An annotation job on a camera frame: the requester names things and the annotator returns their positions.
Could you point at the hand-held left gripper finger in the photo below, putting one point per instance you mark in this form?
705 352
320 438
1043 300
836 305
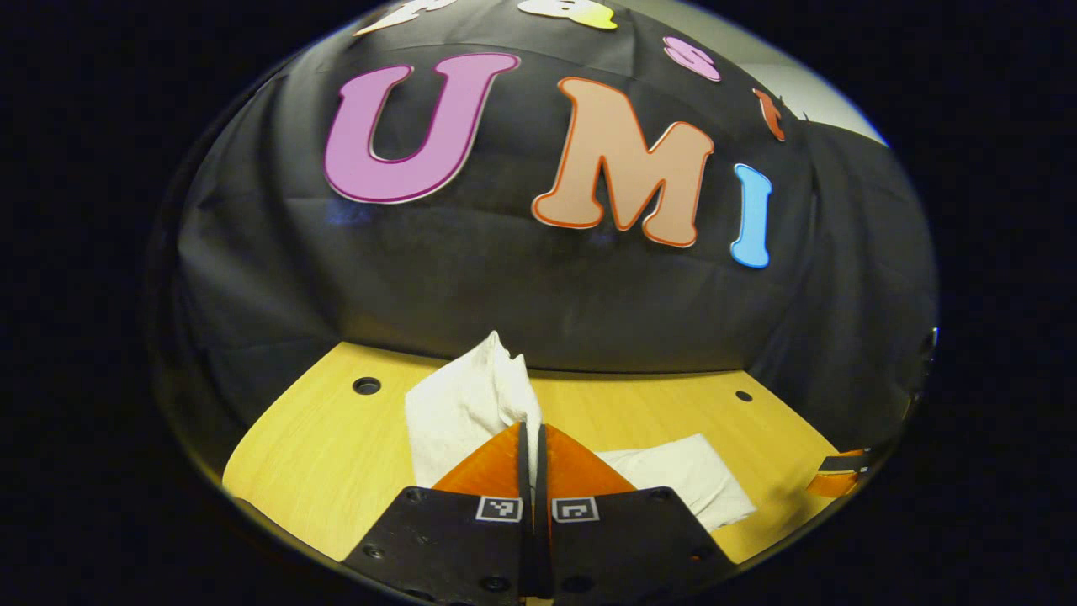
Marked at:
526 480
543 480

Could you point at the white jeans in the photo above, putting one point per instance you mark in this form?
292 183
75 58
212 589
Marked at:
463 412

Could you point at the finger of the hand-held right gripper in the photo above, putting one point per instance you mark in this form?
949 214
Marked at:
841 475

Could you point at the black backdrop cloth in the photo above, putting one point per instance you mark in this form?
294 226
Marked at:
463 278

